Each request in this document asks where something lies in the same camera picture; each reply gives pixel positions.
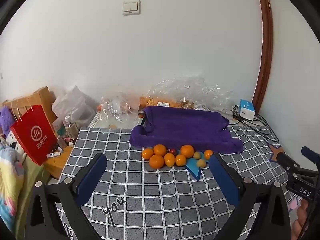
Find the brown wooden door frame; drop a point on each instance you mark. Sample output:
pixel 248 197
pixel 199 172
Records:
pixel 265 45

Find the small red fruit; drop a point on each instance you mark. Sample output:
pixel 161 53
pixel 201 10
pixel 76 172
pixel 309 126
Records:
pixel 173 151

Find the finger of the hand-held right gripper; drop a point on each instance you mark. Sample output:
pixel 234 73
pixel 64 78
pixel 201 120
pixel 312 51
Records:
pixel 285 160
pixel 310 153

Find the crumpled clear plastic wrap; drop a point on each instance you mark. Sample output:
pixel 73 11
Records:
pixel 115 108

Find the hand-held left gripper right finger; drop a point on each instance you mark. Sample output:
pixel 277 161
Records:
pixel 224 180

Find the white and blue box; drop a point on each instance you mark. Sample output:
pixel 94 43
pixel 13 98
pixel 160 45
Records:
pixel 247 108

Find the large clear plastic bag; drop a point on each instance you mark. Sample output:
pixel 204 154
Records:
pixel 190 90

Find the clear plastic bottle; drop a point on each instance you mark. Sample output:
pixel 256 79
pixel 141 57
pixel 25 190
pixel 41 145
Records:
pixel 70 127

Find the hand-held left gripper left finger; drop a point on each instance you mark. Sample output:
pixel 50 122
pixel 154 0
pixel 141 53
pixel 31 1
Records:
pixel 92 176

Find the light wooden frame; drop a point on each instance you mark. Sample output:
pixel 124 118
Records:
pixel 40 97

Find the purple plush item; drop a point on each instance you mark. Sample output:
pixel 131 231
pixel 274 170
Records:
pixel 6 120

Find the grey translucent plastic bag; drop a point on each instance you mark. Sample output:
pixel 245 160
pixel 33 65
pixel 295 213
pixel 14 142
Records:
pixel 72 105

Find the grey checked blanket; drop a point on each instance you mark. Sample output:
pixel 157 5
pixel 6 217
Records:
pixel 155 200

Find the pile of bagged oranges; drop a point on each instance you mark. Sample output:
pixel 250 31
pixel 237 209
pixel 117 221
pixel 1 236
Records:
pixel 150 101

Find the wooden nightstand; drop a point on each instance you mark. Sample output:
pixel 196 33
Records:
pixel 57 162

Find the colourful quilt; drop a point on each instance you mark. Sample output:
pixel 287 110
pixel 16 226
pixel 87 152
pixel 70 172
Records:
pixel 7 180

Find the small white tube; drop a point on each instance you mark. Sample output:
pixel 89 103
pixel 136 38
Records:
pixel 53 154

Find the green bedsheet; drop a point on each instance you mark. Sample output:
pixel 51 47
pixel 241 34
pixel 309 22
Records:
pixel 30 180

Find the purple towel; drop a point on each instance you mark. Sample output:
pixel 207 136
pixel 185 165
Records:
pixel 185 127

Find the oval orange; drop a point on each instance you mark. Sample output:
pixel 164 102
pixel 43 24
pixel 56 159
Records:
pixel 169 159

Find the person's right hand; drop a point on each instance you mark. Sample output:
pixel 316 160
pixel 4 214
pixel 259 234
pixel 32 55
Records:
pixel 300 220

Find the red paper bag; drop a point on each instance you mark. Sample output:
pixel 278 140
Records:
pixel 35 135

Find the small orange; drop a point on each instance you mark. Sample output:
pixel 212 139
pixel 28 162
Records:
pixel 208 154

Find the white light switch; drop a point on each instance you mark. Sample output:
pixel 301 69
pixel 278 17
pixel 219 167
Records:
pixel 131 7

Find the small yellow-green fruit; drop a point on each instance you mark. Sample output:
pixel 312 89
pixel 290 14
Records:
pixel 201 163
pixel 197 155

